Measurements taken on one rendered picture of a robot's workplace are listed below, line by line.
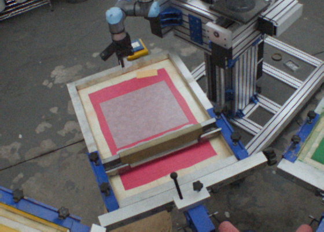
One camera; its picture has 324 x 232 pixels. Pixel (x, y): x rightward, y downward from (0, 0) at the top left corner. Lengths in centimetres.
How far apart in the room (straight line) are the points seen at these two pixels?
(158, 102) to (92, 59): 200
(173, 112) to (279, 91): 134
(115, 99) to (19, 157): 147
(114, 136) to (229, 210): 111
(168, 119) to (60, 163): 142
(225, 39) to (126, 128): 61
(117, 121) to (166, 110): 23
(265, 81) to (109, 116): 154
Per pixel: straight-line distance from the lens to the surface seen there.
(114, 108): 195
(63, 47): 415
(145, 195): 159
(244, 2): 195
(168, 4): 228
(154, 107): 191
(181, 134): 166
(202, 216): 147
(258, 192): 275
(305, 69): 329
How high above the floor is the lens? 234
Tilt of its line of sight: 46 degrees down
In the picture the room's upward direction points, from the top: 10 degrees counter-clockwise
